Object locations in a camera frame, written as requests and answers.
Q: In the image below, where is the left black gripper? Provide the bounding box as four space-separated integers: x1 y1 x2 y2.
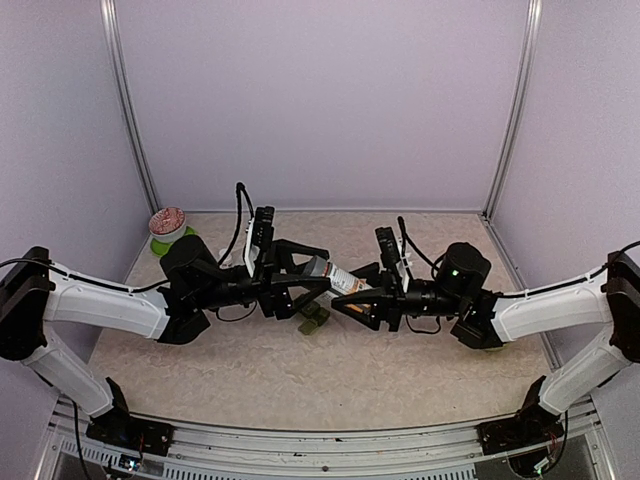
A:
193 239 332 321

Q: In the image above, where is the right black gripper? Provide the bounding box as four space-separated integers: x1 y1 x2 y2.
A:
332 261 466 331

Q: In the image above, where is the orange pill bottle grey cap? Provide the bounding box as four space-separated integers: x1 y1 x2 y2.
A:
303 256 371 309

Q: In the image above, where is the green weekly pill organizer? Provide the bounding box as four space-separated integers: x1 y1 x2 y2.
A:
298 301 330 336

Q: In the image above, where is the small white pill bottle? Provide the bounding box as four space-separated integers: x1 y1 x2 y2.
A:
218 249 230 265

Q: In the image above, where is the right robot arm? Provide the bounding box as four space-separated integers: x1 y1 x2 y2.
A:
331 227 639 444

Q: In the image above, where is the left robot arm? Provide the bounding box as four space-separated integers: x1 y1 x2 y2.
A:
1 207 330 445

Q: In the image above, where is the red patterned white bowl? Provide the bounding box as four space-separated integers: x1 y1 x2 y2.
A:
148 207 187 243

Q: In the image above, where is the lime green plate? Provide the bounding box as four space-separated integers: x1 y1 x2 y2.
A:
150 225 197 259

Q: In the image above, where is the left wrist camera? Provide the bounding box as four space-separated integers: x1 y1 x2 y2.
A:
243 206 275 277

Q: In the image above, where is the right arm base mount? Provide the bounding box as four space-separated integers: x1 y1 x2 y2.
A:
476 376 565 455

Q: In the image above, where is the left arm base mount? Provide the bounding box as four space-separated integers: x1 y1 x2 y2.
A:
86 377 174 457

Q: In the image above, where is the front aluminium rail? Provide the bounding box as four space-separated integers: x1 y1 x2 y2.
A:
34 394 616 480

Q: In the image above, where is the left aluminium frame post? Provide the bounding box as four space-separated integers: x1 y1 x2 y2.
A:
100 0 161 214

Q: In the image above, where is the aluminium frame post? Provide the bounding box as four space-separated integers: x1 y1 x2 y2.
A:
100 0 161 214
483 0 543 223

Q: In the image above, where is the right aluminium frame post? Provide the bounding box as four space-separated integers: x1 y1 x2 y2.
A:
483 0 543 223

